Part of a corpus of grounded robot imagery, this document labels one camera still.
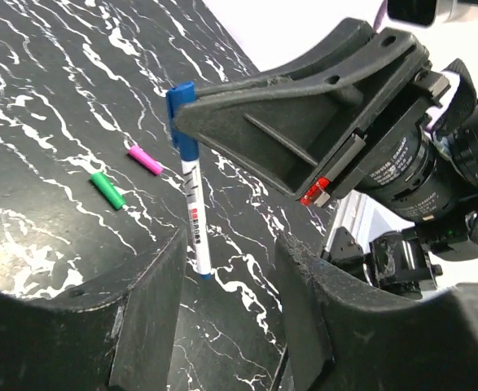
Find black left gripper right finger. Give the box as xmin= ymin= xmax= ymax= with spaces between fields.
xmin=274 ymin=233 xmax=478 ymax=390

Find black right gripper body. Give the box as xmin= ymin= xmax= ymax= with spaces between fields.
xmin=299 ymin=68 xmax=462 ymax=223

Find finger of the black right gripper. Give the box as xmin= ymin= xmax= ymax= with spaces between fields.
xmin=183 ymin=29 xmax=428 ymax=200
xmin=195 ymin=18 xmax=375 ymax=99

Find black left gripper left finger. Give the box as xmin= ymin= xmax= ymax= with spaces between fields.
xmin=0 ymin=229 xmax=186 ymax=390

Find white pen blue end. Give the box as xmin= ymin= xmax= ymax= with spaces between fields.
xmin=181 ymin=160 xmax=213 ymax=279

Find blue pen cap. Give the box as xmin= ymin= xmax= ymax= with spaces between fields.
xmin=165 ymin=81 xmax=200 ymax=162

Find purple pen cap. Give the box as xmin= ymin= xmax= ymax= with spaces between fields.
xmin=128 ymin=145 xmax=164 ymax=175

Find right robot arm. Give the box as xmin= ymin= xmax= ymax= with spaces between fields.
xmin=168 ymin=18 xmax=478 ymax=298

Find dark green pen cap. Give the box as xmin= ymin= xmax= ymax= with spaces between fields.
xmin=90 ymin=172 xmax=126 ymax=210

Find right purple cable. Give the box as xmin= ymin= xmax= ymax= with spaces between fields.
xmin=373 ymin=0 xmax=389 ymax=34

